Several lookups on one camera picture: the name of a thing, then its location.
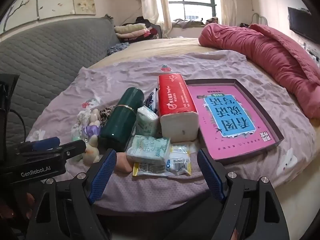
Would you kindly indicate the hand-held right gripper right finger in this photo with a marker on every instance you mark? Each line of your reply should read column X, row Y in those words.
column 210, row 177

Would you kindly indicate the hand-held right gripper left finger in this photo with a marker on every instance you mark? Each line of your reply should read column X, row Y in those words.
column 102, row 177

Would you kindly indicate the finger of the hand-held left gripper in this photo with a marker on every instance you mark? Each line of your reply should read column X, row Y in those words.
column 45, row 143
column 75, row 147

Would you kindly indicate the plush rabbit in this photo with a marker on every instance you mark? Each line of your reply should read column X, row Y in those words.
column 91, row 152

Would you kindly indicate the green white tissue packet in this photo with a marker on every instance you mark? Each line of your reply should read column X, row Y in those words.
column 147, row 122
column 147, row 150

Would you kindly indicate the pink printed box tray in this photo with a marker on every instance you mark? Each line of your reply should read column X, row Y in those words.
column 225, row 120

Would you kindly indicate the red tissue pack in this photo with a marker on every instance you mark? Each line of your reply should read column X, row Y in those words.
column 172, row 100

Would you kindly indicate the white purple packet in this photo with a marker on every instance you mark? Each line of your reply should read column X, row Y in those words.
column 150, row 102

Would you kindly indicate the person's left hand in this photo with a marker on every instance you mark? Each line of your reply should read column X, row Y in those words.
column 15, row 210

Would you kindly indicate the peach makeup sponge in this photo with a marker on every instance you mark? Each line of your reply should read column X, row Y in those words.
column 123, row 163

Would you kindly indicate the yellow white snack packet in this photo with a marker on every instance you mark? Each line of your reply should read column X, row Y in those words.
column 175, row 166

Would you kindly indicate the leopard print cloth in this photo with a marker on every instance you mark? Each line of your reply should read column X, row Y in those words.
column 106, row 113

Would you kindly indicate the dark green thermos bottle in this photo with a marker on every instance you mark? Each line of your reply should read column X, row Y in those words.
column 117, row 120

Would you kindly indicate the grey quilted headboard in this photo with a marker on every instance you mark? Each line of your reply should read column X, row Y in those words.
column 50, row 55

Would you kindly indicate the dark patterned cloth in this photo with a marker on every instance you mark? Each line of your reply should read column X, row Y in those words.
column 117, row 48

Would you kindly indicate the pile of folded clothes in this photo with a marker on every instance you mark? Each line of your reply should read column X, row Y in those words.
column 132, row 30

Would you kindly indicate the bed with beige sheet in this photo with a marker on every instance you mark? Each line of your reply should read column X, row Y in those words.
column 162, row 47

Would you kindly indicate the pink quilt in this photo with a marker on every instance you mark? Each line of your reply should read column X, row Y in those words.
column 262, row 55

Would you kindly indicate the heap of clothes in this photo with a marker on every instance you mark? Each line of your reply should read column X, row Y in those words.
column 190, row 22

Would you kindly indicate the cream curtain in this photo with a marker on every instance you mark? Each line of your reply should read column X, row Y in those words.
column 226, row 2
column 153, row 5

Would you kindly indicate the metal tube frame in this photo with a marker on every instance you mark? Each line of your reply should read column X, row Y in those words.
column 262, row 17

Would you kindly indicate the black wall television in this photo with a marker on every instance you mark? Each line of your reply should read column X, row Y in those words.
column 300, row 22

